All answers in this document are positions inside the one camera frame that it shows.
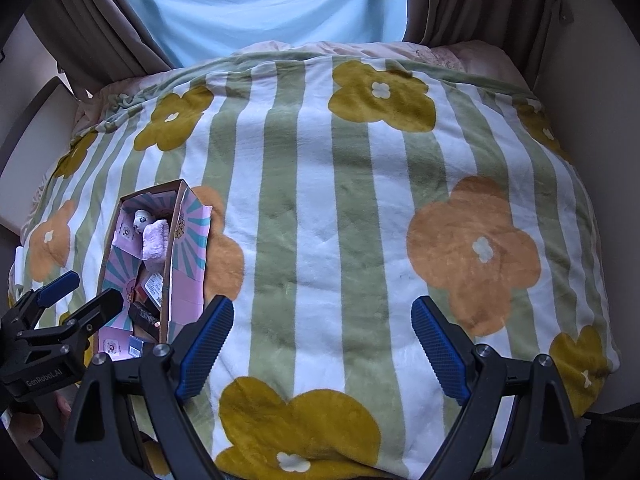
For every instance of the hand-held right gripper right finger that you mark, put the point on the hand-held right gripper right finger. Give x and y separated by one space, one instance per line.
442 350

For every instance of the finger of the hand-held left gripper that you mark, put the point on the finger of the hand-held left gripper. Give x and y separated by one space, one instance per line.
92 312
57 287

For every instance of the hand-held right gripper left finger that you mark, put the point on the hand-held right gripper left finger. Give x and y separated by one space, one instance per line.
205 345

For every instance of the black plastic bag roll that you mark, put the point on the black plastic bag roll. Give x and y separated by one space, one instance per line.
143 316

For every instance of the small blue box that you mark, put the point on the small blue box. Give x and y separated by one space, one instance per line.
135 346

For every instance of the small black box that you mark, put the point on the small black box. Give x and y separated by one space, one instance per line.
153 288

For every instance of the pink sunburst cardboard box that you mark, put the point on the pink sunburst cardboard box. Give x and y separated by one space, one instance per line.
187 265

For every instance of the pink fluffy towel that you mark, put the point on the pink fluffy towel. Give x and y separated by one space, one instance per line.
156 240

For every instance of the white patterned sock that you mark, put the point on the white patterned sock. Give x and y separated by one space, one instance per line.
141 218

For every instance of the person's left hand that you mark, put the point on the person's left hand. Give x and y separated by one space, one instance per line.
27 427

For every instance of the striped flower blanket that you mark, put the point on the striped flower blanket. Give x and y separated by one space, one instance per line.
325 210

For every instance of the light blue sheer curtain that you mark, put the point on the light blue sheer curtain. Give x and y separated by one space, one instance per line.
260 5

